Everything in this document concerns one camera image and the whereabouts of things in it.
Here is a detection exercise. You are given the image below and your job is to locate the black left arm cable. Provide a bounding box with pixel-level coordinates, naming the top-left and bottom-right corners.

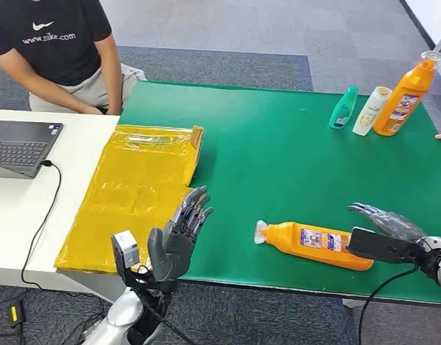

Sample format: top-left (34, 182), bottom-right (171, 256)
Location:
top-left (133, 285), bottom-right (196, 345)

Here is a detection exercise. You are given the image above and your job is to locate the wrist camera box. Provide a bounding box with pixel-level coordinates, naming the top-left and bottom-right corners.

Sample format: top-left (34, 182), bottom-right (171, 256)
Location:
top-left (111, 230), bottom-right (140, 287)
top-left (346, 226), bottom-right (422, 266)

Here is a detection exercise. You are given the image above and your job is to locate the green shampoo bottle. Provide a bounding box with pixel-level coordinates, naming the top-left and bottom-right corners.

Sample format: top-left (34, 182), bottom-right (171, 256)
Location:
top-left (328, 86), bottom-right (360, 130)

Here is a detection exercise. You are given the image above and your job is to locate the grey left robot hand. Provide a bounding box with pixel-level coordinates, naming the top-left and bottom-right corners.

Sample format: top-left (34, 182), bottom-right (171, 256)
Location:
top-left (147, 185), bottom-right (214, 293)

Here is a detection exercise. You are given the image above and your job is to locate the black laptop power cable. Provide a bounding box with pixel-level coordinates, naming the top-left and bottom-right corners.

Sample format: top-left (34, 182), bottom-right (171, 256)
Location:
top-left (20, 160), bottom-right (106, 311)

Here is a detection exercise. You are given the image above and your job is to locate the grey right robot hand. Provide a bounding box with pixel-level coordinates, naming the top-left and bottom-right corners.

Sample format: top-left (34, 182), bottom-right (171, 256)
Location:
top-left (347, 203), bottom-right (428, 244)

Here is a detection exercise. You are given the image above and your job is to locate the black adapter with yellow label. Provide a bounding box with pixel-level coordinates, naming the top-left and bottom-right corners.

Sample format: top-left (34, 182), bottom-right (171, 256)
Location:
top-left (8, 300), bottom-right (25, 328)

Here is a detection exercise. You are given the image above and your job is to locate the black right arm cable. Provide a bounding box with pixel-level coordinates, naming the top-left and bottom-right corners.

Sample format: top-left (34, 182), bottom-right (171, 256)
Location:
top-left (357, 266), bottom-right (419, 345)

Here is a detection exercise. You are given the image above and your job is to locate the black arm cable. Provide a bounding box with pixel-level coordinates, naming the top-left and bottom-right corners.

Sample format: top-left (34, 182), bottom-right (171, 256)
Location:
top-left (133, 285), bottom-right (196, 345)
top-left (357, 266), bottom-right (419, 345)

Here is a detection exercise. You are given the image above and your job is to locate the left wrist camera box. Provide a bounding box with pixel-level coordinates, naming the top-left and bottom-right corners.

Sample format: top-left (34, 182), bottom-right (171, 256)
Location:
top-left (111, 230), bottom-right (140, 287)

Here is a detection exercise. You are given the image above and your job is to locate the green table mat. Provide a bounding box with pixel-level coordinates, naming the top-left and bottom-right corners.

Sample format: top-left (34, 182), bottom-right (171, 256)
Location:
top-left (118, 80), bottom-right (441, 305)

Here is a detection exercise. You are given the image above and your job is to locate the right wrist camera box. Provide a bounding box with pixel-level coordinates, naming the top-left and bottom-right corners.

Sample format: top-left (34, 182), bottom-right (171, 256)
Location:
top-left (346, 226), bottom-right (422, 266)

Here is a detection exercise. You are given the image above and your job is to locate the white shampoo bottle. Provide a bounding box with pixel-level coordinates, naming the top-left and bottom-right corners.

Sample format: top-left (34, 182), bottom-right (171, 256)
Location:
top-left (352, 86), bottom-right (392, 137)

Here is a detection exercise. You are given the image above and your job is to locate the orange detergent bottle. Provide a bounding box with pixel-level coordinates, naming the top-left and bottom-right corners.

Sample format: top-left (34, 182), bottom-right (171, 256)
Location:
top-left (372, 50), bottom-right (441, 137)
top-left (254, 219), bottom-right (375, 272)

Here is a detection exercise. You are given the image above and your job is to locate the grey laptop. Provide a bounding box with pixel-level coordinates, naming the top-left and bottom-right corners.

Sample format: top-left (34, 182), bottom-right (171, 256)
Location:
top-left (0, 119), bottom-right (65, 180)

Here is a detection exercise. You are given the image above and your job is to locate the white desk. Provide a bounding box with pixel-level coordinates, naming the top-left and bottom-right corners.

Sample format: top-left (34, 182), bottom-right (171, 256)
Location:
top-left (0, 109), bottom-right (128, 304)

